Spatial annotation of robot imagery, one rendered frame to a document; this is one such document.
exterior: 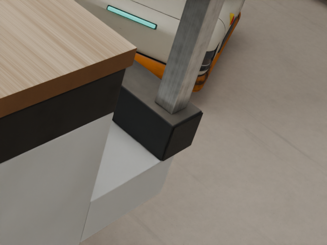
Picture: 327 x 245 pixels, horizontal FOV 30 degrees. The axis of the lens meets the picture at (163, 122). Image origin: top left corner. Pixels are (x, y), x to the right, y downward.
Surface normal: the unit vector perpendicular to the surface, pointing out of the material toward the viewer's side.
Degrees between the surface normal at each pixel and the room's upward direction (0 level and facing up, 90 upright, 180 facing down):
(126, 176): 0
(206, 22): 90
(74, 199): 90
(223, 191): 0
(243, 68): 0
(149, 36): 90
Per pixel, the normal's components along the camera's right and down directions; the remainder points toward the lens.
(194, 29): -0.65, 0.33
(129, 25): -0.32, 0.54
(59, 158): 0.72, 0.57
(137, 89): 0.25, -0.75
